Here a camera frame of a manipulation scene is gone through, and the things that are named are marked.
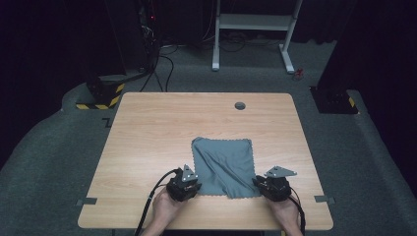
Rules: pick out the person's left hand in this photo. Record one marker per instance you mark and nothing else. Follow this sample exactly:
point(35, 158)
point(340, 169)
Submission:
point(165, 208)

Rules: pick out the white metal stand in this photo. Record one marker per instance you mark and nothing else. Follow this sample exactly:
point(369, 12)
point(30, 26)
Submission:
point(254, 22)

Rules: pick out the black yellow striped stand base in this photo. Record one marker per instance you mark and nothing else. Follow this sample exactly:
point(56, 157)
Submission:
point(108, 95)

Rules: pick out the grey table grommet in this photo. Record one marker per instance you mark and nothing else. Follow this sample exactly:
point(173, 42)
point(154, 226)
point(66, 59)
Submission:
point(240, 106)

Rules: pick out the grey tape piece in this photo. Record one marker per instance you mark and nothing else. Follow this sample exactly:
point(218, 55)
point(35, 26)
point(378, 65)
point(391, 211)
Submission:
point(324, 199)
point(87, 201)

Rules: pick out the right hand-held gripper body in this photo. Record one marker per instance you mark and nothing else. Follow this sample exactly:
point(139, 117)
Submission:
point(277, 190)

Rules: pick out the person's right hand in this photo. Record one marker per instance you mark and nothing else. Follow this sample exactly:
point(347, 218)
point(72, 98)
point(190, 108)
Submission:
point(283, 211)

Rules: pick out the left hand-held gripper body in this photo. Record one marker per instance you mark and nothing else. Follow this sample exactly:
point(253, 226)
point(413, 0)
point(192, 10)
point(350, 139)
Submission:
point(182, 190)

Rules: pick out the dark equipment rack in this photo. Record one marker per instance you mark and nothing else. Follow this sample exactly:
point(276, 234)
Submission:
point(149, 32)

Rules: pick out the grey cloth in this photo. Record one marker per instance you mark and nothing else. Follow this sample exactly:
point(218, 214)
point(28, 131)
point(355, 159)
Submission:
point(226, 167)

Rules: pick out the black floor tape mark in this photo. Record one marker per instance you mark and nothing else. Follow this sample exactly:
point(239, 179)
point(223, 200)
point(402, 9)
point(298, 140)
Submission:
point(107, 123)

